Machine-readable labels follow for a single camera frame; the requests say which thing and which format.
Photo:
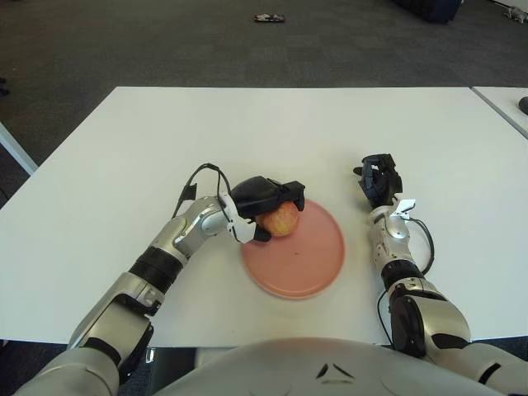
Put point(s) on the red yellow apple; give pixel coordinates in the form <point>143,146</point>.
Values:
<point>280,220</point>

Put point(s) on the small dark packet on floor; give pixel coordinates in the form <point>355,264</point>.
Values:
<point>269,17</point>

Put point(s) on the grey toy robot dog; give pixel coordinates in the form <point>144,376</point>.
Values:
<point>515,12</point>

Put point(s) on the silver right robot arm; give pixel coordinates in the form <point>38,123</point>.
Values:
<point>437,326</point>

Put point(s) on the white wrist connector block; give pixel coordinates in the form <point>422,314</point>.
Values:
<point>243,231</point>
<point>403,207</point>

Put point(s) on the silver robot torso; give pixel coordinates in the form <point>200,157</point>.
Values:
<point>309,359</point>

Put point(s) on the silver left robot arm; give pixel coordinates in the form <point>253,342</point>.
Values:
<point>165,255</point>

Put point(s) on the white left wrist connector block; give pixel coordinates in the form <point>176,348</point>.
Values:
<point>243,231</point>

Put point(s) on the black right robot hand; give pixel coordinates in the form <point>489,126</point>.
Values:
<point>381,183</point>

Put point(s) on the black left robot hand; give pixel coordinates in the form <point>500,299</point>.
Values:
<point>260,196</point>

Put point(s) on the black bag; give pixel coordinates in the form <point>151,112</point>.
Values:
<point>429,10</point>

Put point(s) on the pink round plate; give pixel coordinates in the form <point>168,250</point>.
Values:
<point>305,264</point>

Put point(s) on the white right wrist connector block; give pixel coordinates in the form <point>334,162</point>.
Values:
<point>403,207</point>

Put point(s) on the dark grey game controller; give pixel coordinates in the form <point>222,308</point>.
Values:
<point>524,105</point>

